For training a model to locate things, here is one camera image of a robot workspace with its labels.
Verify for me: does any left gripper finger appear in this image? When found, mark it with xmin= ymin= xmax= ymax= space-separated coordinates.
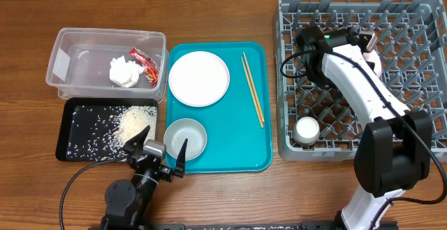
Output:
xmin=174 ymin=138 xmax=188 ymax=178
xmin=122 ymin=125 xmax=150 ymax=153

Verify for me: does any grey bowl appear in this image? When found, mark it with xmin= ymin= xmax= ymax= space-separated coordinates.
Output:
xmin=163 ymin=118 xmax=207 ymax=161

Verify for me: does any white rice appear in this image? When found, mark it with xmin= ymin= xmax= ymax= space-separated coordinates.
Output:
xmin=66 ymin=106 xmax=157 ymax=161

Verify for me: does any pink bowl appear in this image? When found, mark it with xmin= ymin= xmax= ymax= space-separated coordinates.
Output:
xmin=362 ymin=50 xmax=382 ymax=78

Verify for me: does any white tissue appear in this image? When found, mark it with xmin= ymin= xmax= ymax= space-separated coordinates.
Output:
xmin=109 ymin=56 xmax=145 ymax=88

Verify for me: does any red snack wrapper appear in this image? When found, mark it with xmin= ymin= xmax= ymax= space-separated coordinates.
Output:
xmin=129 ymin=48 xmax=159 ymax=87

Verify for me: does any large white plate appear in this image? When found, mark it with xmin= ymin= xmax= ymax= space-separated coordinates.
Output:
xmin=168 ymin=51 xmax=230 ymax=108

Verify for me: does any wooden chopstick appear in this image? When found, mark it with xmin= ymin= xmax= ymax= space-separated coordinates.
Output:
xmin=240 ymin=57 xmax=264 ymax=129
xmin=243 ymin=52 xmax=265 ymax=126

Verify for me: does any white cup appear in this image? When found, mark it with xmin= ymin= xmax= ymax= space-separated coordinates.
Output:
xmin=292 ymin=117 xmax=320 ymax=146

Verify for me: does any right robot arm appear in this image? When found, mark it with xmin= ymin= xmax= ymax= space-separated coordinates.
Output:
xmin=294 ymin=26 xmax=432 ymax=229

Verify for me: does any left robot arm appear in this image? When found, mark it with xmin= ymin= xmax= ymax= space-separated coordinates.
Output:
xmin=100 ymin=126 xmax=188 ymax=229

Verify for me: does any grey dishwasher rack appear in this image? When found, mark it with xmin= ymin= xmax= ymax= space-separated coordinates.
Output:
xmin=273 ymin=0 xmax=446 ymax=161

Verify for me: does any clear plastic waste bin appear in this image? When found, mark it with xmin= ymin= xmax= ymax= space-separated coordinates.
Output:
xmin=45 ymin=27 xmax=169 ymax=103

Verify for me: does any black plastic tray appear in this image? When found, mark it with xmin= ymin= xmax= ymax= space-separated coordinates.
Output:
xmin=55 ymin=98 xmax=158 ymax=161

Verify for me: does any teal serving tray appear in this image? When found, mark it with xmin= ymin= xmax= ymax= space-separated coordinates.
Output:
xmin=166 ymin=41 xmax=273 ymax=174

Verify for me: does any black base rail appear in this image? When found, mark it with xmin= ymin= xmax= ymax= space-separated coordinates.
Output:
xmin=88 ymin=220 xmax=399 ymax=230

